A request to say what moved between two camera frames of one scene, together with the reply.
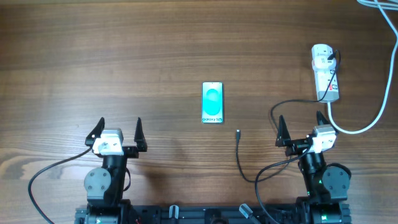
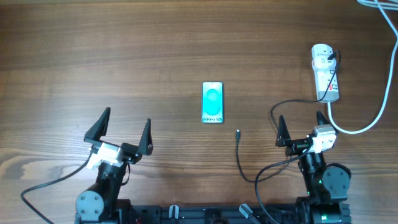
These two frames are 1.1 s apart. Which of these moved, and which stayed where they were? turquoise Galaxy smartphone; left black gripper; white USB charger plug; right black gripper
Moved: left black gripper
Stayed: right black gripper; turquoise Galaxy smartphone; white USB charger plug
